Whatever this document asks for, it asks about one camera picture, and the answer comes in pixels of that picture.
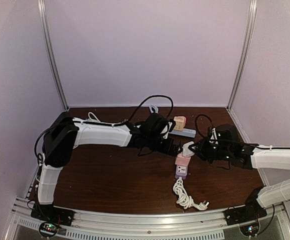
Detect beige cube socket adapter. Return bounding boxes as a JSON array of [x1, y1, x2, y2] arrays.
[[173, 116, 187, 132]]

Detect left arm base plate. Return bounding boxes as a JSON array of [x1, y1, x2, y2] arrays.
[[30, 203, 75, 227]]

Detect white coiled cord left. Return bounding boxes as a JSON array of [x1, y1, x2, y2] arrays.
[[87, 111, 101, 123]]

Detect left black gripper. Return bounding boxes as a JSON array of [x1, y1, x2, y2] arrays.
[[146, 134, 183, 158]]

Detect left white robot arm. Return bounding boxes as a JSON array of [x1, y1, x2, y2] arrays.
[[34, 112, 182, 222]]

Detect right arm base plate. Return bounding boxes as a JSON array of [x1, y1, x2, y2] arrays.
[[223, 205, 267, 226]]

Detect white plug adapter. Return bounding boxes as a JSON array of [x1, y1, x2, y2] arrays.
[[181, 141, 195, 158]]

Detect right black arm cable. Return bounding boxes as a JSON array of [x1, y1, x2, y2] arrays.
[[194, 114, 260, 148]]

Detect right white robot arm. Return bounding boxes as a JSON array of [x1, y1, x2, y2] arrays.
[[188, 137, 290, 221]]

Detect blue-grey power strip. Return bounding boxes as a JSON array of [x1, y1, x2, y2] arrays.
[[170, 128, 197, 139]]

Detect aluminium front rail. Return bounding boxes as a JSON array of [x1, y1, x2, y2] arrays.
[[3, 197, 290, 240]]

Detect left aluminium corner post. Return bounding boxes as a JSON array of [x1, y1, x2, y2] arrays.
[[37, 0, 69, 111]]

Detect white bundled power cord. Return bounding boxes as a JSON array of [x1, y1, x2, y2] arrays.
[[172, 177, 211, 211]]

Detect aluminium corner post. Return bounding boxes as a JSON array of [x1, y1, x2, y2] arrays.
[[226, 0, 258, 111], [37, 0, 69, 111]]

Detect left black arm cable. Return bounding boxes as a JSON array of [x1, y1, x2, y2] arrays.
[[33, 94, 175, 166]]

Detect purple power strip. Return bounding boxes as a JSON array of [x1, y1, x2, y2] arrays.
[[174, 153, 191, 180]]

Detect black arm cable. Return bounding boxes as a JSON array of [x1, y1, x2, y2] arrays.
[[33, 94, 175, 166], [194, 114, 260, 148]]

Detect right aluminium corner post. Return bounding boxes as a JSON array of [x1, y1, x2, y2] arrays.
[[226, 0, 258, 111]]

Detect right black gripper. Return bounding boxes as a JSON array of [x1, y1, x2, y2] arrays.
[[188, 137, 232, 165]]

